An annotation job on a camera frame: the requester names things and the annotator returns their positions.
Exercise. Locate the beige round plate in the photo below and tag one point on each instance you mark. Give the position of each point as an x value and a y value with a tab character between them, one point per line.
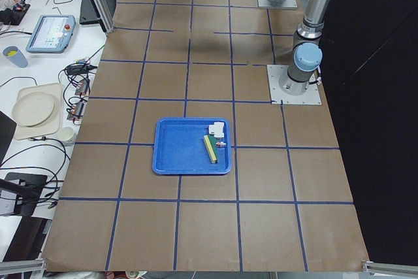
33	109

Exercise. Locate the blue grey cup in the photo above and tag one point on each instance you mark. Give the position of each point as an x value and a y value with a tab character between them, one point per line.
15	56

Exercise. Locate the white paper cup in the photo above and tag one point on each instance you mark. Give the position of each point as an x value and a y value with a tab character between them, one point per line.
67	135

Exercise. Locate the near teach pendant tablet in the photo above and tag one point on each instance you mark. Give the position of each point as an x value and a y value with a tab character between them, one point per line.
52	34

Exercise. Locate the blue plastic tray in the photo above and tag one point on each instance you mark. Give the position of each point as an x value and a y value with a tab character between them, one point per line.
179	147

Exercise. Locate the white circuit breaker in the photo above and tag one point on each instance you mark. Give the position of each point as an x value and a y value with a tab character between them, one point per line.
216	130

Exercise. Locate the beige rectangular tray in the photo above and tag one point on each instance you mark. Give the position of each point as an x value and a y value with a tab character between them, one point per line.
52	123

